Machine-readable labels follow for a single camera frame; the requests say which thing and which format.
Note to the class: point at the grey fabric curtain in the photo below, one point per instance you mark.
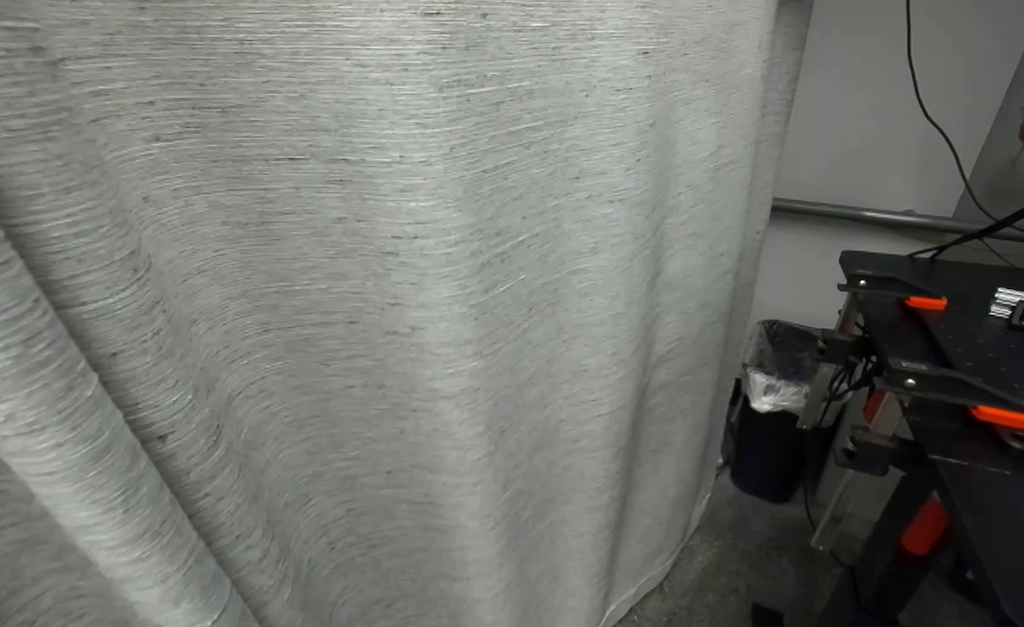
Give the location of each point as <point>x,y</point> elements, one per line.
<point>361,314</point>

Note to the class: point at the black trash bin with bag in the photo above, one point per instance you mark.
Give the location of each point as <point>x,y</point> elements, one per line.
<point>767,454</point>

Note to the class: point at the black orange bar clamp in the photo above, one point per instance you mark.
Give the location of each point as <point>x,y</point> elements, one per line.
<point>1006,415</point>
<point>926,528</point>
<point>927,305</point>

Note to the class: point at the black robot workbench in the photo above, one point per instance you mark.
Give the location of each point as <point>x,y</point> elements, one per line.
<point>977,335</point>

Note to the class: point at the grey wall rail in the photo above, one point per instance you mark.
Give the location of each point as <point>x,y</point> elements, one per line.
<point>862,212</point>

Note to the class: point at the black camera boom rod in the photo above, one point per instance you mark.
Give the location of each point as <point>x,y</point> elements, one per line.
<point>1001,224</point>

